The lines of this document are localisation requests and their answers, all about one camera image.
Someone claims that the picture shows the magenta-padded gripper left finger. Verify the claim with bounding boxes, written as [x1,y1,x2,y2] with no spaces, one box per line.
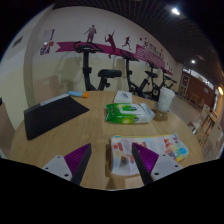
[42,142,93,186]

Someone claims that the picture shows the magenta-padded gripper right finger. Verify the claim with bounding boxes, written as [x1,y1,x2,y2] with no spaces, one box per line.
[131,142,183,186]

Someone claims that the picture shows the colourful printed white towel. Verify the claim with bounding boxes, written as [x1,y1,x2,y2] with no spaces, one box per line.
[109,132,190,177]

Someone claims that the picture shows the round wooden coaster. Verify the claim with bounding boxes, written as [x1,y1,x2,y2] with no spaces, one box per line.
[152,108,169,122]

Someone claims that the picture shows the black desk mat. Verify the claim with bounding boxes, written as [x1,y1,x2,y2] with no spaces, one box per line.
[23,95,90,141]

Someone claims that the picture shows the green wet wipes pack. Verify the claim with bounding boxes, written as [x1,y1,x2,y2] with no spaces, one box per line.
[105,102,156,125]

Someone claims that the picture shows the white flat bar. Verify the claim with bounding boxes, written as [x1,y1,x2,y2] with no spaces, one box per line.
[39,93,70,107]

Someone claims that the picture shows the blue and orange tube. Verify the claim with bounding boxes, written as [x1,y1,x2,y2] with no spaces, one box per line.
[67,90,90,99]

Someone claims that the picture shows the white paper cup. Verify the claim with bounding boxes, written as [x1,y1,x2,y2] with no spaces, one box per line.
[157,86,176,113]

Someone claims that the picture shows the small white box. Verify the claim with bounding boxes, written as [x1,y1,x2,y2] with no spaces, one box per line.
[113,90,134,104]

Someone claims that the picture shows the group of wooden chairs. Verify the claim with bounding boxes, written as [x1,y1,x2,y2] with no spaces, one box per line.
[188,103,224,158]

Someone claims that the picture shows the black exercise bike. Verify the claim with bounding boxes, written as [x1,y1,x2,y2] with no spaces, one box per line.
[73,41,123,92]
[119,49,158,99]
[146,61,165,101]
[161,68,179,92]

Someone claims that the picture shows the wall notice posters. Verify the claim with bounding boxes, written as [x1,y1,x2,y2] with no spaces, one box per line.
[39,28,56,56]

